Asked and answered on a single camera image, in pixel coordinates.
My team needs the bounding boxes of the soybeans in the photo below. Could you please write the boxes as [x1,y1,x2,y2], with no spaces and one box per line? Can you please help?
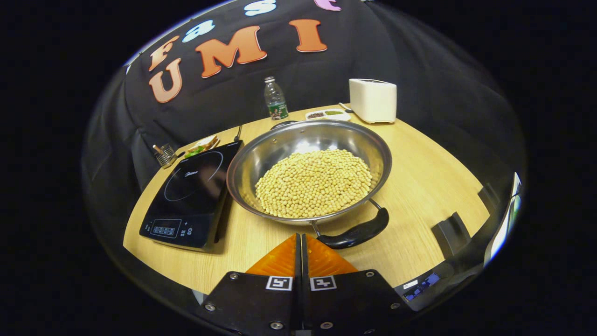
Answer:
[255,149,374,219]

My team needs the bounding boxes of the black induction cooktop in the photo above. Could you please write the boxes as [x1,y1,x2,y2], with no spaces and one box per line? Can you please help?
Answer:
[139,140,243,252]

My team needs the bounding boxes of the clear plastic water bottle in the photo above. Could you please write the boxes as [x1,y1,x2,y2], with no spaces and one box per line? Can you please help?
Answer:
[264,76,289,121]

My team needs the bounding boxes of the sandwich with lettuce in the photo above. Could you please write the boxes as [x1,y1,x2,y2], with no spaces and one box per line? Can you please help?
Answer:
[184,135,221,158]

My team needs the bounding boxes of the black backdrop cloth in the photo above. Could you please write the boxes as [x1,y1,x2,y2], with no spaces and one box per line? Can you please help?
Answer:
[82,0,525,280]

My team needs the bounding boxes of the wire mesh holder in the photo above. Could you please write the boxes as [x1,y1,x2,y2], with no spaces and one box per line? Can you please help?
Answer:
[153,143,178,168]

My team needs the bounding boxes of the white divided dish of beans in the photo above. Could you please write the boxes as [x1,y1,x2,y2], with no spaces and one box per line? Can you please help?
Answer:
[305,108,352,122]

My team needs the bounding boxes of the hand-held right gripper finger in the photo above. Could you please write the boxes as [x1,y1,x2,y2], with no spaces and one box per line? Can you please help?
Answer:
[301,233,413,334]
[196,233,303,334]

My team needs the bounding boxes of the steel pot with black handles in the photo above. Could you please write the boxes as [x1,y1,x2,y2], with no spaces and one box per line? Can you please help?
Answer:
[226,119,392,250]

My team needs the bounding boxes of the white toaster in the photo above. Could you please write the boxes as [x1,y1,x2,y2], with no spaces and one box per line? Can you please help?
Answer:
[349,78,398,124]

